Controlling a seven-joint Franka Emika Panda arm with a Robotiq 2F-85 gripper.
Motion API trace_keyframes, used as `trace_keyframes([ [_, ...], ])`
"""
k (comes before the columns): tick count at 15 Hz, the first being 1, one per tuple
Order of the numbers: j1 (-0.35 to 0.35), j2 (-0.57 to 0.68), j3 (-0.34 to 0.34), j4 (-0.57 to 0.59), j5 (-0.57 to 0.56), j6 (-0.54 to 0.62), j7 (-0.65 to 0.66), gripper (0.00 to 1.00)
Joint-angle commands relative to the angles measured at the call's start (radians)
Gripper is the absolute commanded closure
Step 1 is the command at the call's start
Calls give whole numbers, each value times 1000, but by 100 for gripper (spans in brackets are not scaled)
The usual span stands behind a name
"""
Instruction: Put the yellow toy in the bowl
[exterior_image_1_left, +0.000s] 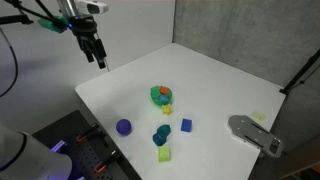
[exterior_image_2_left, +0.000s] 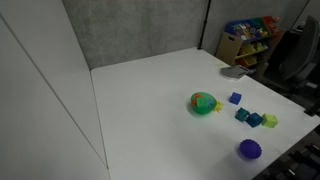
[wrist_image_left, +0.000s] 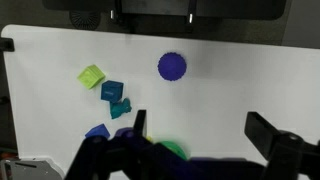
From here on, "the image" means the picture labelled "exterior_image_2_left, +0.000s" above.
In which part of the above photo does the yellow spiky toy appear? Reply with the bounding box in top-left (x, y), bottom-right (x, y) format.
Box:
top-left (214, 101), bottom-right (224, 113)

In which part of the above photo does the orange toy piece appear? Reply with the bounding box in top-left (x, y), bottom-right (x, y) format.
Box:
top-left (191, 93), bottom-right (204, 107)

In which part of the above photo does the green toy block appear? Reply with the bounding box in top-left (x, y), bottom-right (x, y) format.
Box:
top-left (196, 97), bottom-right (208, 109)

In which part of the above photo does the green plastic bowl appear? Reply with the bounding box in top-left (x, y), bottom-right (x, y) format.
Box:
top-left (190, 91), bottom-right (217, 116)

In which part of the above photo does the royal blue toy cube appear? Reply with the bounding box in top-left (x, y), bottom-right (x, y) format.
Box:
top-left (228, 91), bottom-right (243, 106)

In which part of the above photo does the toy storage shelf with bins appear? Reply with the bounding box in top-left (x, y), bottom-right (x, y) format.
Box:
top-left (224, 15), bottom-right (287, 69)

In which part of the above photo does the lime green toy cube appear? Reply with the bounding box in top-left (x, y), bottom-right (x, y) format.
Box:
top-left (261, 113), bottom-right (279, 129)

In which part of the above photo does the gray flat device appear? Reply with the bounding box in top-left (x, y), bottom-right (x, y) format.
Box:
top-left (219, 65), bottom-right (250, 81)

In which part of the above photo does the black vertical pole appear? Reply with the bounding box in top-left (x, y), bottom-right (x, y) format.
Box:
top-left (197, 0), bottom-right (213, 51)

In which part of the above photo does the blue soft block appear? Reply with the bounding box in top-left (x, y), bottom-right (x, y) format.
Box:
top-left (245, 112), bottom-right (264, 129)

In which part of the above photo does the purple spiky ball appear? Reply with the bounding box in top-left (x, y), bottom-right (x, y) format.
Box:
top-left (238, 138), bottom-right (263, 160)

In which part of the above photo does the black equipment rack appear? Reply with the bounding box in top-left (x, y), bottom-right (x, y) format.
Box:
top-left (254, 124), bottom-right (320, 180)

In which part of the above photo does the wooden board with handle hole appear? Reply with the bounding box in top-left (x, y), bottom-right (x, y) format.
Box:
top-left (215, 31), bottom-right (244, 67)

